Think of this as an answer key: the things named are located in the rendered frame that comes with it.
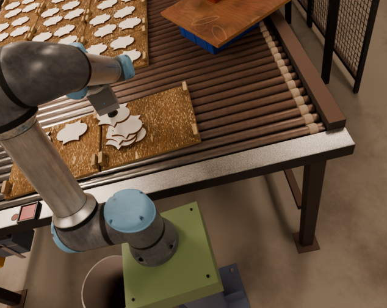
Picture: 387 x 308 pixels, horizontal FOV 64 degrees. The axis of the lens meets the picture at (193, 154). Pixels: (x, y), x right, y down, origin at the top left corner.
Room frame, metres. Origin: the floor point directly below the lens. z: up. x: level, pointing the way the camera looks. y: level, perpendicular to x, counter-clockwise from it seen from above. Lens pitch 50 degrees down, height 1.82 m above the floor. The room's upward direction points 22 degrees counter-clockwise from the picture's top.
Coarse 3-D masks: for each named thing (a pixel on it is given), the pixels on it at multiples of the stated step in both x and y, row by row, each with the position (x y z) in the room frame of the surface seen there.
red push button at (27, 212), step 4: (24, 208) 0.80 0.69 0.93; (28, 208) 0.79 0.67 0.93; (32, 208) 0.78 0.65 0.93; (24, 212) 0.78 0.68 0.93; (28, 212) 0.77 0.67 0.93; (32, 212) 0.76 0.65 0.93; (20, 216) 0.77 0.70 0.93; (24, 216) 0.76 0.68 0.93; (28, 216) 0.75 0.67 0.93; (32, 216) 0.74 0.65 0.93; (20, 220) 0.75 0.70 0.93
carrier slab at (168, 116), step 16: (160, 96) 1.12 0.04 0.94; (176, 96) 1.07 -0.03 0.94; (144, 112) 1.05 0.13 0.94; (160, 112) 1.01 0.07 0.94; (176, 112) 0.97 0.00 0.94; (192, 112) 0.94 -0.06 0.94; (144, 128) 0.96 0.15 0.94; (160, 128) 0.92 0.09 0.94; (176, 128) 0.89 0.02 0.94; (144, 144) 0.87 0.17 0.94; (160, 144) 0.84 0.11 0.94; (176, 144) 0.80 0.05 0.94; (192, 144) 0.78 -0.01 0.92; (112, 160) 0.85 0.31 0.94; (128, 160) 0.82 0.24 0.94
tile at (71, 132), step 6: (66, 126) 1.15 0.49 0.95; (72, 126) 1.13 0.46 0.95; (78, 126) 1.12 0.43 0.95; (84, 126) 1.10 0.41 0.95; (60, 132) 1.13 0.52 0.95; (66, 132) 1.11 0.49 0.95; (72, 132) 1.10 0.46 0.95; (78, 132) 1.08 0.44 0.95; (84, 132) 1.07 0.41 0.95; (60, 138) 1.09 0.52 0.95; (66, 138) 1.07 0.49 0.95; (72, 138) 1.06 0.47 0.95; (78, 138) 1.04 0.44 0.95
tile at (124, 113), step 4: (120, 104) 1.01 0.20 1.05; (124, 104) 1.00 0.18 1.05; (120, 108) 0.99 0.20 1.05; (124, 108) 0.98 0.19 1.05; (120, 112) 0.97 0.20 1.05; (124, 112) 0.96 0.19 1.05; (128, 112) 0.95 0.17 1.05; (96, 116) 1.00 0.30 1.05; (104, 116) 0.98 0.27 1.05; (116, 116) 0.95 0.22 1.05; (120, 116) 0.94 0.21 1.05; (124, 116) 0.94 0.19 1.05; (128, 116) 0.93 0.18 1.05; (100, 120) 0.97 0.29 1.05; (104, 120) 0.96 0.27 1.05; (108, 120) 0.95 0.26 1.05; (112, 120) 0.94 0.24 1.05; (116, 120) 0.93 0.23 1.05; (120, 120) 0.92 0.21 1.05; (124, 120) 0.92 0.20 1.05; (100, 124) 0.95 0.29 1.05; (104, 124) 0.94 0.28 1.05; (108, 124) 0.93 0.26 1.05; (112, 124) 0.92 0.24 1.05; (116, 124) 0.92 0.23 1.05
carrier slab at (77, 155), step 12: (72, 120) 1.19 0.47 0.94; (84, 120) 1.16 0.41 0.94; (96, 132) 1.05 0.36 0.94; (60, 144) 1.06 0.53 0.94; (72, 144) 1.03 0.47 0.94; (84, 144) 1.00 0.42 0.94; (96, 144) 0.98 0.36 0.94; (72, 156) 0.96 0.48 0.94; (84, 156) 0.93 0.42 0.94; (12, 168) 1.04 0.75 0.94; (72, 168) 0.90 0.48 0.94; (84, 168) 0.87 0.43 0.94; (96, 168) 0.85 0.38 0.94; (12, 180) 0.96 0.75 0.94; (24, 180) 0.94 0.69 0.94; (12, 192) 0.90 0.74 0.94; (24, 192) 0.87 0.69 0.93
